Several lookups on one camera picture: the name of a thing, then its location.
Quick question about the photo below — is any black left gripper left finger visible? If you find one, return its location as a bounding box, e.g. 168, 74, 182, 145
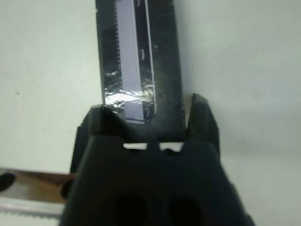
70, 105, 126, 174

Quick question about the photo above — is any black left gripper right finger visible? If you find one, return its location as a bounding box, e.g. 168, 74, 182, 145
185, 93, 221, 161

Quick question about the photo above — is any black box lid with window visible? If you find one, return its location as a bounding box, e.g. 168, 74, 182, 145
95, 0, 185, 145

